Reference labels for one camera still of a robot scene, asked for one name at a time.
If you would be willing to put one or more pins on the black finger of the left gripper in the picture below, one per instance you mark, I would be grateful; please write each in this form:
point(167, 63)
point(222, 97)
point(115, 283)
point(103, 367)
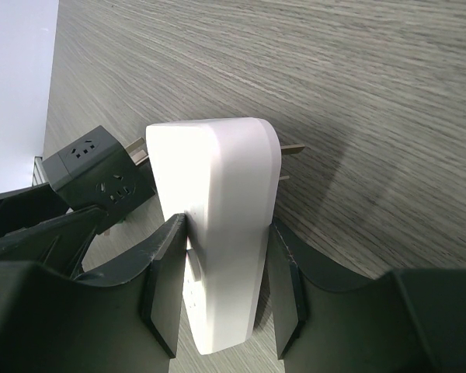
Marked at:
point(59, 243)

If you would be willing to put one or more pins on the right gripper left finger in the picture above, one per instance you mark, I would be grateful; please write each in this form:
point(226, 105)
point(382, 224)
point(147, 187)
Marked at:
point(122, 316)

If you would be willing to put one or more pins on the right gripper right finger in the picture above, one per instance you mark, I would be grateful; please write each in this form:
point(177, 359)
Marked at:
point(328, 318)

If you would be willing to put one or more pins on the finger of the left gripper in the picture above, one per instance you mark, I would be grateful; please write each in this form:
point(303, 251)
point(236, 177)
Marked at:
point(29, 206)

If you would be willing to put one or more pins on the black plug cube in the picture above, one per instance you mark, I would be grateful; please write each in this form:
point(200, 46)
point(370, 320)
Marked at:
point(97, 170)

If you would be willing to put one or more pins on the white triangular socket adapter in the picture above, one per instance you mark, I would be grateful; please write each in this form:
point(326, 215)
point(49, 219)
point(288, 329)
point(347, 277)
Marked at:
point(223, 175)

